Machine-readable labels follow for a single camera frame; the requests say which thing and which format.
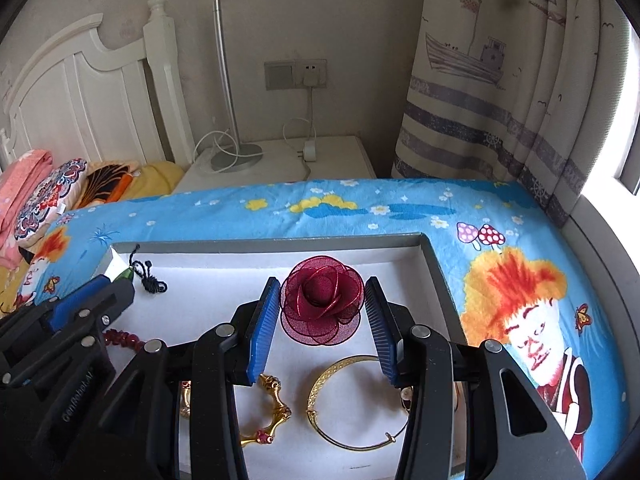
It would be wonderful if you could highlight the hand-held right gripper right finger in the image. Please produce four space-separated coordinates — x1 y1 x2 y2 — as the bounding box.
365 276 587 480

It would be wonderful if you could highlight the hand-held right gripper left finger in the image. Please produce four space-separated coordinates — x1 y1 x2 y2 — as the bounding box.
75 277 281 480

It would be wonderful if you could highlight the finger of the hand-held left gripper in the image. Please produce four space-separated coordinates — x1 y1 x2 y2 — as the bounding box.
47 275 118 333
0 282 137 386

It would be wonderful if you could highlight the dark red bead bracelet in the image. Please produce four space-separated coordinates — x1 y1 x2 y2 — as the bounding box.
102 329 147 352

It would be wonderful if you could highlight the grey cardboard box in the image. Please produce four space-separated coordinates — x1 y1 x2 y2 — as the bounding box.
97 232 468 476

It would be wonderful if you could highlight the red mesh rose flower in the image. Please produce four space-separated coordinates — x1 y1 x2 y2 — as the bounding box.
279 256 365 347

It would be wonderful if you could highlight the yellow printed bedsheet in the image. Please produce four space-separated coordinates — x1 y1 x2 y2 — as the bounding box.
0 260 31 311

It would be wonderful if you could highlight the round patterned cushion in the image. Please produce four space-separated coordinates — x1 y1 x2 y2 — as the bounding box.
14 158 88 247

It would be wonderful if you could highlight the black and orange cushion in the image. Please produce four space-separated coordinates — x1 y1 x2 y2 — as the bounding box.
75 160 143 208

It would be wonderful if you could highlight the pink folded blanket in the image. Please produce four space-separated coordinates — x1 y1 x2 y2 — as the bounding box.
0 149 55 271

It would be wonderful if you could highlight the yellow pillow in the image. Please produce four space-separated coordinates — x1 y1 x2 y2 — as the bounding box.
127 160 186 198

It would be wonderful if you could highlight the blue cartoon printed bedsheet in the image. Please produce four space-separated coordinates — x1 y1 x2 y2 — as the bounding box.
20 177 631 480

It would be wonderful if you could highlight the white nightstand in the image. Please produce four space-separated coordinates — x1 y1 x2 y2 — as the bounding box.
172 135 378 193

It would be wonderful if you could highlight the white wooden headboard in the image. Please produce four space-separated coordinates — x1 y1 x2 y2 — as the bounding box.
0 0 196 171

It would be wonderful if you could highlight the silver desk lamp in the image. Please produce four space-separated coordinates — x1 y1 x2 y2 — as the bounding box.
210 0 263 172

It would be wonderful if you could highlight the ship printed curtain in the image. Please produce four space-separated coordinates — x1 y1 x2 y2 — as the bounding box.
390 0 631 231

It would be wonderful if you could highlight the window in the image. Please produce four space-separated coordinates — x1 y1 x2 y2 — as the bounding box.
580 0 640 241

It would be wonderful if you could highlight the white lamp cable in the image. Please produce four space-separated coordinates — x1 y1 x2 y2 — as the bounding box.
192 130 241 168

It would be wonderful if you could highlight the white charger cable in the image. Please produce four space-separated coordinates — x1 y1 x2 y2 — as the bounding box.
282 87 318 153

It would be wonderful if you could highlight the grey wall socket plate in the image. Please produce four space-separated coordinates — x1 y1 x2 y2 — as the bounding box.
264 58 328 91

